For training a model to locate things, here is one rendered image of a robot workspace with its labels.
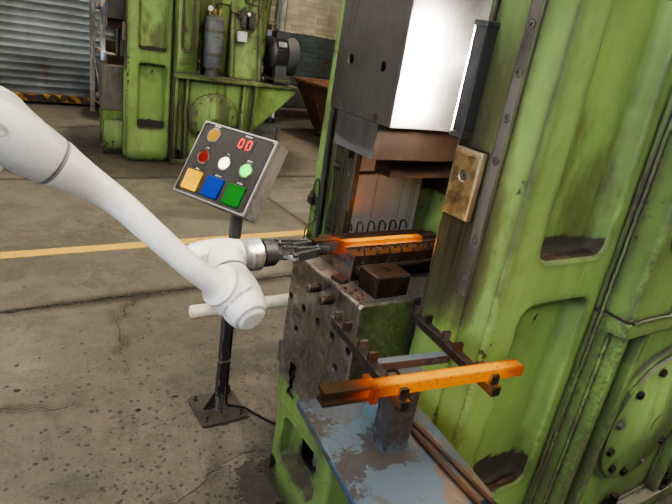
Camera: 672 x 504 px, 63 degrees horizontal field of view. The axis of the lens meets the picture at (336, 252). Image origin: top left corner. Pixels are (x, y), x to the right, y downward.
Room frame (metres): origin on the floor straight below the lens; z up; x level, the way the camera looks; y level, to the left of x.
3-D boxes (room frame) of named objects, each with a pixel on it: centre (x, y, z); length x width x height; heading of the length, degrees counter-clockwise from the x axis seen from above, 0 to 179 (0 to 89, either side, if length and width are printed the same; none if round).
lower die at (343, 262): (1.66, -0.17, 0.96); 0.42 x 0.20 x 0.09; 125
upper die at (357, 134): (1.66, -0.17, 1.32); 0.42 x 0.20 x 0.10; 125
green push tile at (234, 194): (1.79, 0.37, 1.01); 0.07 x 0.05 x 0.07; 60
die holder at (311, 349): (1.62, -0.21, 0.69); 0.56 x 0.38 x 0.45; 125
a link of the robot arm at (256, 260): (1.35, 0.22, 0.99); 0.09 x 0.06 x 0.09; 35
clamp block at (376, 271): (1.42, -0.15, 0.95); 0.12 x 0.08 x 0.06; 125
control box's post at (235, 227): (1.94, 0.39, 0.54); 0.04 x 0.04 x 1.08; 35
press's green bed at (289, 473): (1.62, -0.21, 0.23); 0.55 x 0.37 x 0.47; 125
